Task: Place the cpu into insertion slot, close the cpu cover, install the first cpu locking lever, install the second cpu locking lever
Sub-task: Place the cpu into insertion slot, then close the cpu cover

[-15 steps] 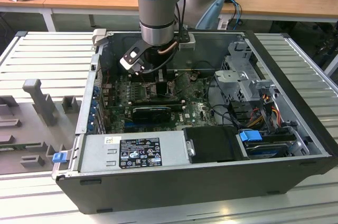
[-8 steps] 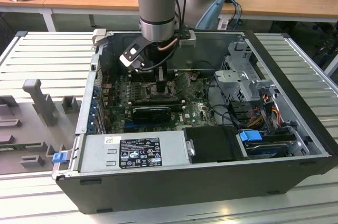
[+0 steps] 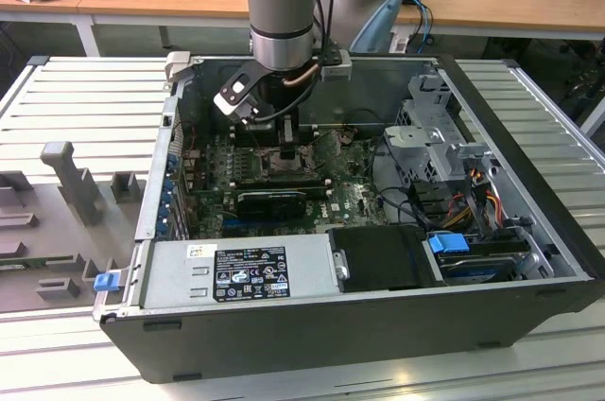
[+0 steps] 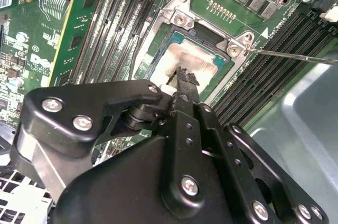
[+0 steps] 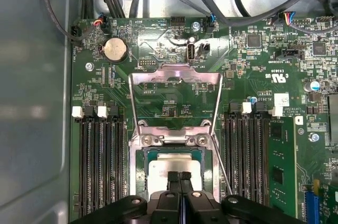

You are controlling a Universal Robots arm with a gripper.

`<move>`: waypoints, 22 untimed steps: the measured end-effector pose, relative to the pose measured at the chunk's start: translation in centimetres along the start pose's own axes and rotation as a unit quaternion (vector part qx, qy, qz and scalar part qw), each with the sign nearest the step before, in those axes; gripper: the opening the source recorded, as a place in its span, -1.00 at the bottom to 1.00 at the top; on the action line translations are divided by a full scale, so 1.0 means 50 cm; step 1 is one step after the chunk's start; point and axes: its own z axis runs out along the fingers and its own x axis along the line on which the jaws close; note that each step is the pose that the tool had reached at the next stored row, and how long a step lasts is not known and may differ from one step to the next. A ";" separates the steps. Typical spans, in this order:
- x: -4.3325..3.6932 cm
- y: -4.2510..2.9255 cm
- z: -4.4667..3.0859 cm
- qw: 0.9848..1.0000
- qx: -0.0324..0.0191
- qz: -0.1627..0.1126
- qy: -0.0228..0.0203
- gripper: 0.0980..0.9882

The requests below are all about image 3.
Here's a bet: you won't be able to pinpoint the grey box camera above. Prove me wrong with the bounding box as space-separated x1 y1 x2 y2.
320 51 354 81

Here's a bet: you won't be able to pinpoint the green motherboard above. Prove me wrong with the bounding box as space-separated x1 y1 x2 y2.
188 125 407 241

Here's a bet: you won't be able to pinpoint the silver metal drive cage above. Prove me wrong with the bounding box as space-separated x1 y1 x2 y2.
381 72 503 197

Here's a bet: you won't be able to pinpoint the black camera cable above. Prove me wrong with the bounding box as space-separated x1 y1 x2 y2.
243 105 303 127

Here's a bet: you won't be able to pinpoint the hard disk blue carrier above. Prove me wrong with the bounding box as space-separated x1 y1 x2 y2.
426 230 528 287

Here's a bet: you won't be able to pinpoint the blue cable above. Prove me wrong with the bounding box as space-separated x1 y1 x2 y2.
404 0 435 56

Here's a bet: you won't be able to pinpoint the blue case latch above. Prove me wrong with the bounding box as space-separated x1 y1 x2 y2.
93 271 120 293

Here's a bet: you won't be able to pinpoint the white power adapter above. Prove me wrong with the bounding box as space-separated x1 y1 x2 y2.
388 25 413 55

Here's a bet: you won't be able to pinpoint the metal socket cover frame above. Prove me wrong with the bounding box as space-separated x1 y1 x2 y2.
304 128 344 168

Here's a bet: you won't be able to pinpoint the black grey PC case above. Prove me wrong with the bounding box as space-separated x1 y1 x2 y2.
92 53 605 386

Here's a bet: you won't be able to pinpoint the silver power supply unit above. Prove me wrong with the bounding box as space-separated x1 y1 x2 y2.
140 235 345 311

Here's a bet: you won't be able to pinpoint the black graphics card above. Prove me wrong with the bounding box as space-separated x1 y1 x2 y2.
234 189 308 222

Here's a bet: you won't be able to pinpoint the pale blue teach pendant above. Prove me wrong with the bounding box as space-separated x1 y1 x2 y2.
348 0 404 55

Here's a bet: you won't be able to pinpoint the grey parts rack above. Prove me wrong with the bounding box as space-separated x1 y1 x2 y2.
0 139 148 316

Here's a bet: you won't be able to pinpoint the grey case handle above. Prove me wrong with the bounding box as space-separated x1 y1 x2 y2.
164 51 194 85

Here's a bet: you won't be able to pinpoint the copper coloured cable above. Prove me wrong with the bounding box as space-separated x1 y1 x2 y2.
282 63 319 89

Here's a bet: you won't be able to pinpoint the green RAM stick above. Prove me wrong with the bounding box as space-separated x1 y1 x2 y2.
0 256 77 273

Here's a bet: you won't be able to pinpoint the CPU socket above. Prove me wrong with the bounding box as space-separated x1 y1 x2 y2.
256 146 315 179

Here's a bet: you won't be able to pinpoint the black plastic shroud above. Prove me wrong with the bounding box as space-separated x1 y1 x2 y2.
324 223 449 294

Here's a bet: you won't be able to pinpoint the thin red wire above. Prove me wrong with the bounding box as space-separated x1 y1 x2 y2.
172 120 199 159

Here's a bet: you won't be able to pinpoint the yellow red power wires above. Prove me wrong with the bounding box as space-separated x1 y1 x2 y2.
445 184 503 231

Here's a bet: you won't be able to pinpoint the silver camera on black bracket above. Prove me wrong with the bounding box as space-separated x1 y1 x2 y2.
212 60 266 127

